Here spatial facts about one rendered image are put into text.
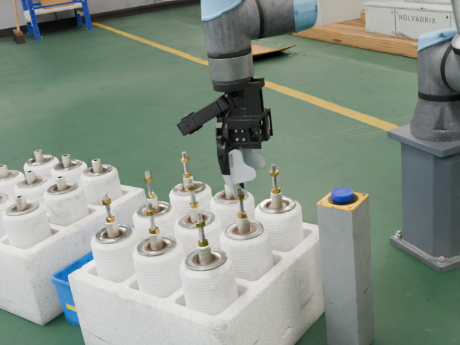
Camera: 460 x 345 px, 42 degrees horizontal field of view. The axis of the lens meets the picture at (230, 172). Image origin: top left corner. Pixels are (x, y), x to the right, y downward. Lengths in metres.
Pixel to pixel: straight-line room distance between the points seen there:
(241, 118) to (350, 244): 0.29
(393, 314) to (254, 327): 0.35
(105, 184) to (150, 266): 0.49
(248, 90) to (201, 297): 0.36
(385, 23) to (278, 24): 2.88
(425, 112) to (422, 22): 2.25
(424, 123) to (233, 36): 0.57
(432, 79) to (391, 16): 2.47
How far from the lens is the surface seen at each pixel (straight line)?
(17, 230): 1.44
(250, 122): 1.02
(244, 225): 1.13
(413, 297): 1.39
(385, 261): 1.52
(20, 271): 1.43
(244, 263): 1.13
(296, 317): 1.23
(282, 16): 1.02
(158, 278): 1.13
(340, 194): 1.08
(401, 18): 3.76
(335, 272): 1.13
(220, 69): 1.01
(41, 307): 1.46
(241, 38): 1.00
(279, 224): 1.20
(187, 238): 1.19
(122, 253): 1.20
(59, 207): 1.50
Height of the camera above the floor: 0.78
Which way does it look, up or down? 22 degrees down
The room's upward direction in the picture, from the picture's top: 8 degrees counter-clockwise
